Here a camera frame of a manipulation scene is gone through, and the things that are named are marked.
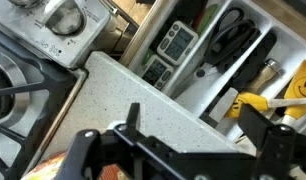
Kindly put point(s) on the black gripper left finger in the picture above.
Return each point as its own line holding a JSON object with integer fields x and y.
{"x": 134, "y": 116}

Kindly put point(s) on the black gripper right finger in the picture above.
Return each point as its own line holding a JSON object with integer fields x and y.
{"x": 256, "y": 123}

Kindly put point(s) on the wooden kitchen drawer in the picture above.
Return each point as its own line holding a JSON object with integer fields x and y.
{"x": 143, "y": 36}

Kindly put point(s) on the yellow smiley utensil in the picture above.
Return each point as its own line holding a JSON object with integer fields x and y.
{"x": 263, "y": 78}

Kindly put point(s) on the small white digital timer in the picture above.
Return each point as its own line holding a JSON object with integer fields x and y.
{"x": 158, "y": 71}

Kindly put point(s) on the black plastic utensil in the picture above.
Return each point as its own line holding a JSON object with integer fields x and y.
{"x": 259, "y": 53}

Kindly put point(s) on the white cutlery tray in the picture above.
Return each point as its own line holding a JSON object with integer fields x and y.
{"x": 284, "y": 50}

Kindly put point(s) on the large white digital timer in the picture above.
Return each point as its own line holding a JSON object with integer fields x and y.
{"x": 178, "y": 41}

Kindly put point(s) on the gas stove top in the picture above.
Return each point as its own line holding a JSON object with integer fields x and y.
{"x": 53, "y": 75}

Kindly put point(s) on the red plastic utensil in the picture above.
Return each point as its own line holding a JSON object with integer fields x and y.
{"x": 197, "y": 21}

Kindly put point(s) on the green plastic utensil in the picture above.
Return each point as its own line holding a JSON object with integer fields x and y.
{"x": 208, "y": 18}

